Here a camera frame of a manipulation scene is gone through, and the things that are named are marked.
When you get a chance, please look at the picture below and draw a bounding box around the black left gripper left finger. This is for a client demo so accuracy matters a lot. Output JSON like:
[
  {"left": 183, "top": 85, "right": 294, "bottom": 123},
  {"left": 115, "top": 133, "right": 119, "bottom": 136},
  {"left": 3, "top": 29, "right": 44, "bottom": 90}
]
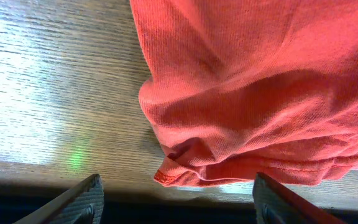
[{"left": 14, "top": 174, "right": 104, "bottom": 224}]

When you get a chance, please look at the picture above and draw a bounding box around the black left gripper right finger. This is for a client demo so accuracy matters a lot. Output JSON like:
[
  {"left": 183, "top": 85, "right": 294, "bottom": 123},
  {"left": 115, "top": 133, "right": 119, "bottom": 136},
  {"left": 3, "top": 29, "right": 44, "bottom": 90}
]
[{"left": 252, "top": 172, "right": 345, "bottom": 224}]

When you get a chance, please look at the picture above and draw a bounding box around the red soccer t-shirt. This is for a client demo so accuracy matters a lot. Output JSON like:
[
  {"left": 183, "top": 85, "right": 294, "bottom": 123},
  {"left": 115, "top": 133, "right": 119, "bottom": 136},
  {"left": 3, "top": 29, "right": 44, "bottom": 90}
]
[{"left": 131, "top": 0, "right": 358, "bottom": 187}]

